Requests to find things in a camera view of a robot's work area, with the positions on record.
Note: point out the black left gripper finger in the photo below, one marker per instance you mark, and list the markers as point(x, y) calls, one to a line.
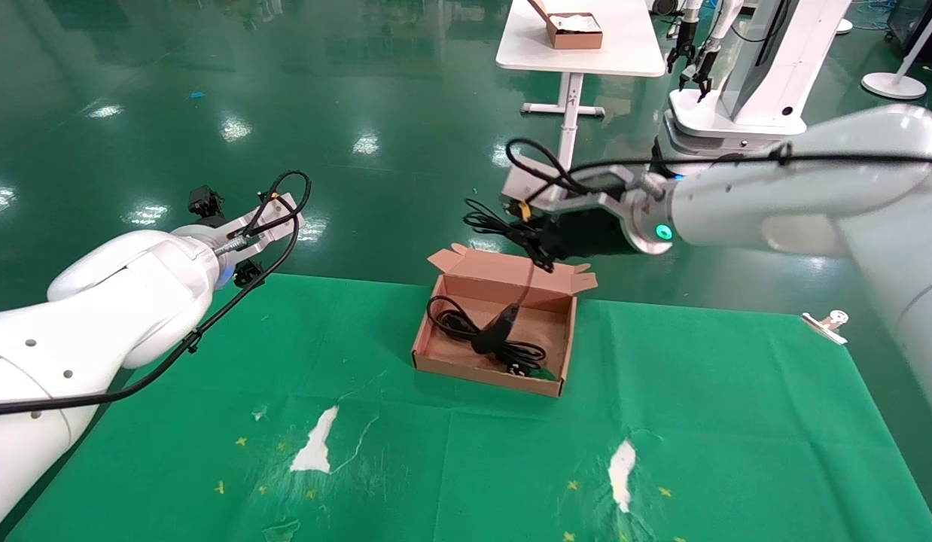
point(249, 273)
point(206, 203)

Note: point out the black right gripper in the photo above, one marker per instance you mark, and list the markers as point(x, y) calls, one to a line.
point(594, 233)

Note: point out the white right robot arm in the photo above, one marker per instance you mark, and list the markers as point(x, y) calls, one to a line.
point(775, 203)

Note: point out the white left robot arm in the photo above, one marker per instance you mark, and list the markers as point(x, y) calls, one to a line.
point(120, 301)

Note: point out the open brown cardboard box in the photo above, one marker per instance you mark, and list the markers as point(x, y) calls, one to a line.
point(545, 320)

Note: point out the small brown box with white contents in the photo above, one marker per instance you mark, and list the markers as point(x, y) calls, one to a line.
point(575, 38)

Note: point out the white desk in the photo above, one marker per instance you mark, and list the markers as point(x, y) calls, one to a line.
point(624, 45)

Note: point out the green table cloth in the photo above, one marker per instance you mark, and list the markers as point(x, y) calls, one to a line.
point(466, 452)

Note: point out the clear plastic scrap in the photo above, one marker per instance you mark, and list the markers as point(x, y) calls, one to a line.
point(281, 531)

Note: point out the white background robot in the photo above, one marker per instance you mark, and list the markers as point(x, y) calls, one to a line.
point(759, 75)

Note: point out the silver metal binder clip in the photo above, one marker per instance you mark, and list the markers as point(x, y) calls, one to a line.
point(821, 325)

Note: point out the white floor stand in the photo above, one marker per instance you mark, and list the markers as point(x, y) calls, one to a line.
point(893, 84)

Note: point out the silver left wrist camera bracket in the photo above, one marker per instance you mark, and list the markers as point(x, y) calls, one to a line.
point(248, 229)

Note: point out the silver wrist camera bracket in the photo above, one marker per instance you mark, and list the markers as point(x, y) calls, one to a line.
point(248, 229)
point(598, 197)

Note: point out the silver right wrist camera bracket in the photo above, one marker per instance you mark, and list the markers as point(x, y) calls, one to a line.
point(598, 197)

